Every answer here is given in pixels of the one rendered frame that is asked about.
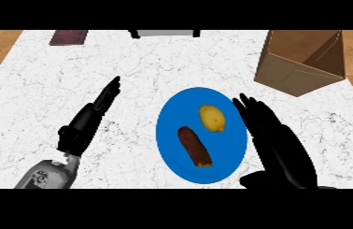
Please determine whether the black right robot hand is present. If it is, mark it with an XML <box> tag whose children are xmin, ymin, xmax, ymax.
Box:
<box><xmin>231</xmin><ymin>93</ymin><xmax>321</xmax><ymax>190</ymax></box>

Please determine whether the yellow lemon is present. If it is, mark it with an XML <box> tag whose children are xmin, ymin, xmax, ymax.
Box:
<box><xmin>198</xmin><ymin>104</ymin><xmax>228</xmax><ymax>134</ymax></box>

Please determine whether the dark maroon flat block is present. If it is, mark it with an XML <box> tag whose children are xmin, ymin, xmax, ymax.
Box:
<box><xmin>49</xmin><ymin>30</ymin><xmax>90</xmax><ymax>47</ymax></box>

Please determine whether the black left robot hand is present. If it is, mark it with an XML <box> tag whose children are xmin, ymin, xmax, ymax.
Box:
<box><xmin>56</xmin><ymin>76</ymin><xmax>123</xmax><ymax>157</ymax></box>

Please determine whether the blue oval plate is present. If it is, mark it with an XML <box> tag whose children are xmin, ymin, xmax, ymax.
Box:
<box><xmin>155</xmin><ymin>86</ymin><xmax>250</xmax><ymax>185</ymax></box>

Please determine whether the dark brown sausage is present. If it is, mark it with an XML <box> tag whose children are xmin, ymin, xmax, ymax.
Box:
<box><xmin>176</xmin><ymin>125</ymin><xmax>214</xmax><ymax>168</ymax></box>

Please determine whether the grey appliance with black legs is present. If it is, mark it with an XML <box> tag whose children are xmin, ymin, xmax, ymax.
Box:
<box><xmin>127</xmin><ymin>30</ymin><xmax>203</xmax><ymax>39</ymax></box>

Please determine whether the brown cardboard box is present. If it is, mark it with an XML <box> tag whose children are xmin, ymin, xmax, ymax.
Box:
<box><xmin>253</xmin><ymin>30</ymin><xmax>347</xmax><ymax>98</ymax></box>

